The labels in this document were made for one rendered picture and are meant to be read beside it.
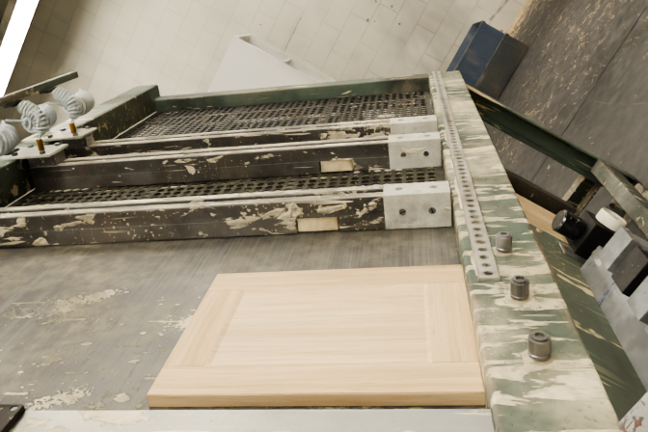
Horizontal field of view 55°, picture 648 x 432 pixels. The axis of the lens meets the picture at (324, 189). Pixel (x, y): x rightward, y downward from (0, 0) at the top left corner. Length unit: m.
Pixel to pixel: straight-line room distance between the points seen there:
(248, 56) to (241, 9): 1.48
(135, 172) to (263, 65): 3.20
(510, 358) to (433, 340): 0.12
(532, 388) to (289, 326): 0.35
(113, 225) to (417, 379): 0.77
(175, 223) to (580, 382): 0.83
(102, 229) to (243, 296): 0.45
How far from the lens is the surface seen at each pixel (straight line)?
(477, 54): 5.16
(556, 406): 0.70
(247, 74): 4.83
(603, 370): 0.77
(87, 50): 6.74
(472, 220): 1.09
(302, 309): 0.94
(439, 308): 0.91
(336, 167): 1.54
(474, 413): 0.70
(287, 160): 1.55
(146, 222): 1.30
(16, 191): 1.81
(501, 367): 0.75
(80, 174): 1.75
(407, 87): 2.41
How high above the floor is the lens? 1.20
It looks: 4 degrees down
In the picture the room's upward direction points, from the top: 62 degrees counter-clockwise
